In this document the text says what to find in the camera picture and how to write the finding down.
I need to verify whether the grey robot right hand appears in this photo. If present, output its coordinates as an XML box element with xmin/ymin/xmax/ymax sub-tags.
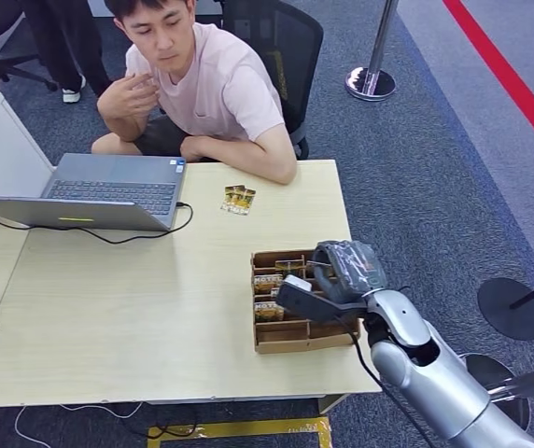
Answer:
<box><xmin>310</xmin><ymin>239</ymin><xmax>389</xmax><ymax>306</ymax></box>

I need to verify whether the person's right hand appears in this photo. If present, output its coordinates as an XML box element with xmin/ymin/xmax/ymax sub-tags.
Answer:
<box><xmin>97</xmin><ymin>71</ymin><xmax>161</xmax><ymax>123</ymax></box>

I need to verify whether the person's left hand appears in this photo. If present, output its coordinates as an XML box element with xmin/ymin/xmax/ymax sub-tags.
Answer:
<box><xmin>179</xmin><ymin>134</ymin><xmax>208</xmax><ymax>164</ymax></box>

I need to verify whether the seated person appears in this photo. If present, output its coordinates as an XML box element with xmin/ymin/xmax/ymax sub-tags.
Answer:
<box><xmin>90</xmin><ymin>0</ymin><xmax>298</xmax><ymax>186</ymax></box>

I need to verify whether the standing person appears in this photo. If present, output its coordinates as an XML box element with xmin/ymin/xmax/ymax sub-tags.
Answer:
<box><xmin>17</xmin><ymin>0</ymin><xmax>113</xmax><ymax>105</ymax></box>

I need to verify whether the cardboard card tray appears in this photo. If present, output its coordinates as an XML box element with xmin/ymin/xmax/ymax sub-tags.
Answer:
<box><xmin>250</xmin><ymin>248</ymin><xmax>360</xmax><ymax>356</ymax></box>

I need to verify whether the grey laptop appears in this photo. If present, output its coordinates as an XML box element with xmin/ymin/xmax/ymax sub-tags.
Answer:
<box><xmin>0</xmin><ymin>152</ymin><xmax>187</xmax><ymax>233</ymax></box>

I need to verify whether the table leg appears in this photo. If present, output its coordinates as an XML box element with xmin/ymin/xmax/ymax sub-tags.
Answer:
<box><xmin>318</xmin><ymin>394</ymin><xmax>350</xmax><ymax>415</ymax></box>

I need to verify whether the black mesh office chair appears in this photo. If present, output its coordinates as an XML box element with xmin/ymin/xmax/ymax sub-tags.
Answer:
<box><xmin>220</xmin><ymin>0</ymin><xmax>325</xmax><ymax>161</ymax></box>

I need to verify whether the white box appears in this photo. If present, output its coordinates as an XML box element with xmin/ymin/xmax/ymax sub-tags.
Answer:
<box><xmin>0</xmin><ymin>91</ymin><xmax>57</xmax><ymax>199</ymax></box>

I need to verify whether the yellow floor tape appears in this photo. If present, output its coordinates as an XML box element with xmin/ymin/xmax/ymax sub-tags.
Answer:
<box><xmin>147</xmin><ymin>416</ymin><xmax>333</xmax><ymax>448</ymax></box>

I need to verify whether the black base stanchion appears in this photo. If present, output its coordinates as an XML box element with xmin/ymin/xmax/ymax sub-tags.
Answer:
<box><xmin>477</xmin><ymin>271</ymin><xmax>534</xmax><ymax>343</ymax></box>

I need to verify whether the chrome pole stanchion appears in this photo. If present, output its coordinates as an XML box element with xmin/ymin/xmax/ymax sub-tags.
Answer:
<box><xmin>458</xmin><ymin>352</ymin><xmax>534</xmax><ymax>432</ymax></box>

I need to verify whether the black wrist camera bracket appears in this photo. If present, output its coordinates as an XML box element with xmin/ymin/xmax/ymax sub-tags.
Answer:
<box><xmin>275</xmin><ymin>281</ymin><xmax>369</xmax><ymax>325</ymax></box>

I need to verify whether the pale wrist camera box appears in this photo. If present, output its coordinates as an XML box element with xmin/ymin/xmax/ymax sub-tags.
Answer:
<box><xmin>283</xmin><ymin>274</ymin><xmax>313</xmax><ymax>294</ymax></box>

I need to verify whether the black laptop cable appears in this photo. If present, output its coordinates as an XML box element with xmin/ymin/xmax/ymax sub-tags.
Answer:
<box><xmin>0</xmin><ymin>201</ymin><xmax>194</xmax><ymax>246</ymax></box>

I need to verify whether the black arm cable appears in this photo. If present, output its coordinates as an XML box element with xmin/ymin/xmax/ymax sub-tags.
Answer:
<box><xmin>334</xmin><ymin>316</ymin><xmax>437</xmax><ymax>448</ymax></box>

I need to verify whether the chrome stanchion post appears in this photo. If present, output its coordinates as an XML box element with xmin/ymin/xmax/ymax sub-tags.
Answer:
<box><xmin>345</xmin><ymin>0</ymin><xmax>400</xmax><ymax>104</ymax></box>

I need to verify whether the black floor cable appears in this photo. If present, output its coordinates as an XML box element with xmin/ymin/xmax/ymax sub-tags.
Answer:
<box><xmin>122</xmin><ymin>419</ymin><xmax>199</xmax><ymax>441</ymax></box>

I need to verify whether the white floor cable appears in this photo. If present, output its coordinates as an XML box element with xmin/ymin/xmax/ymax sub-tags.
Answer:
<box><xmin>14</xmin><ymin>401</ymin><xmax>144</xmax><ymax>448</ymax></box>

